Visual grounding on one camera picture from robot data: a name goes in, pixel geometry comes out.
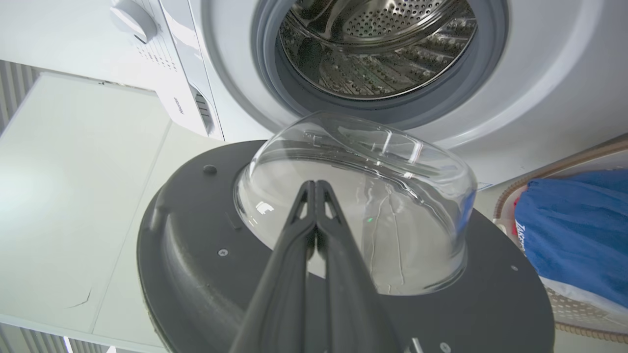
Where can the blue garment with print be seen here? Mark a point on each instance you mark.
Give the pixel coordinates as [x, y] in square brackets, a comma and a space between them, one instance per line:
[574, 235]

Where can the washing machine door with glass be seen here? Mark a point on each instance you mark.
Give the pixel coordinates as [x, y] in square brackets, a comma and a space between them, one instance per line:
[196, 274]

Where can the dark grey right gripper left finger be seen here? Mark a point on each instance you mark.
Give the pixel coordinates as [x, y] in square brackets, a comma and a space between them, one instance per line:
[279, 289]

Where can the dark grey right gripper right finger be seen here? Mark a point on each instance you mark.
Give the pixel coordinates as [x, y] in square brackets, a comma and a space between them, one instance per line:
[351, 299]

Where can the white round program dial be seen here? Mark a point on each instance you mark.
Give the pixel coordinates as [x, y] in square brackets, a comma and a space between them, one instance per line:
[131, 18]

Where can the stainless steel perforated drum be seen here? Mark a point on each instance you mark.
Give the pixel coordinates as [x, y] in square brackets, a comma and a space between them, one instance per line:
[378, 49]

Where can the woven beige laundry basket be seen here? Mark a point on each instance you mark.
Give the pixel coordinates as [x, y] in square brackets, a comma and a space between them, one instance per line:
[574, 309]

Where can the grey rubber door gasket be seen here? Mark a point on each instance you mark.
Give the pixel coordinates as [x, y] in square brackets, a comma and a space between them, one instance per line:
[456, 88]

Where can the white front-load washing machine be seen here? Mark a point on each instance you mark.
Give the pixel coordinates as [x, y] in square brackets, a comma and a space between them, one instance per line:
[539, 73]

